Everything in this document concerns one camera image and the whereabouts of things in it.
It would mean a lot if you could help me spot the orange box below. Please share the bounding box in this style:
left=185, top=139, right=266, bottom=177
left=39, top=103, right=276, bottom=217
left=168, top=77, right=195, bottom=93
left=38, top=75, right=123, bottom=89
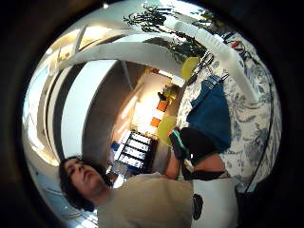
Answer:
left=149, top=116, right=162, bottom=128
left=156, top=100, right=170, bottom=113

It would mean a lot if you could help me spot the blue cloth napkin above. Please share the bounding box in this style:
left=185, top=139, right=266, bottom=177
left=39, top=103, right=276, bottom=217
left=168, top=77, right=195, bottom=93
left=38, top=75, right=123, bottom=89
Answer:
left=185, top=80, right=233, bottom=154

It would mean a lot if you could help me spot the black rack with white panels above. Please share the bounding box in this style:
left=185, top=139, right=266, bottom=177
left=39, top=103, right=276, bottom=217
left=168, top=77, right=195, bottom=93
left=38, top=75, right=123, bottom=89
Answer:
left=113, top=128, right=159, bottom=176

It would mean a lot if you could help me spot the the person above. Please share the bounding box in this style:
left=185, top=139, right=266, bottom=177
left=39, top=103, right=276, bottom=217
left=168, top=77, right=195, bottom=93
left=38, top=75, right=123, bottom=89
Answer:
left=58, top=155, right=195, bottom=228

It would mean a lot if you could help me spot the silver fork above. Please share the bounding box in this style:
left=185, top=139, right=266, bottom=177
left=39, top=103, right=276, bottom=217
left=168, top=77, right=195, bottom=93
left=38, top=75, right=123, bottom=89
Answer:
left=203, top=73, right=230, bottom=91

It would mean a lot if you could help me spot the white marker cube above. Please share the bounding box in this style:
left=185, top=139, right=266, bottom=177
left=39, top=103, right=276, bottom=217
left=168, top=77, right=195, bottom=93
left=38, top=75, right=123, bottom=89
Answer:
left=191, top=178, right=239, bottom=228

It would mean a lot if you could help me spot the blue floral white tablecloth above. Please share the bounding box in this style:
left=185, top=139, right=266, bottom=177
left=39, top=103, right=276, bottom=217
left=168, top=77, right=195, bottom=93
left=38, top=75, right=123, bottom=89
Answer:
left=175, top=30, right=283, bottom=194

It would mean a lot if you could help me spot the silver knife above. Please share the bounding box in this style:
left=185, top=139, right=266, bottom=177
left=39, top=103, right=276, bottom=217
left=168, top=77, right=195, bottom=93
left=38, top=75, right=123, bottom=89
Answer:
left=187, top=50, right=216, bottom=86

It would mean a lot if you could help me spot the white long ribbed bar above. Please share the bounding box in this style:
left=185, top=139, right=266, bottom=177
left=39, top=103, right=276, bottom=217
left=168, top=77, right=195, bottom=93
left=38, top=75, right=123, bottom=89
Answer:
left=163, top=14, right=260, bottom=105

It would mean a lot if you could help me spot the black wrist strap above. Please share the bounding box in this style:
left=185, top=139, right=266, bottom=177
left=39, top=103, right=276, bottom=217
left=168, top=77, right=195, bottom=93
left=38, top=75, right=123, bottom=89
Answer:
left=181, top=164, right=231, bottom=182

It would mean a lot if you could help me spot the thin black cable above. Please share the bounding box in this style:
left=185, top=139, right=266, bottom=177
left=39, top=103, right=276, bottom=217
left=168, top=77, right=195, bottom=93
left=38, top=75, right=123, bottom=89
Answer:
left=244, top=80, right=276, bottom=193

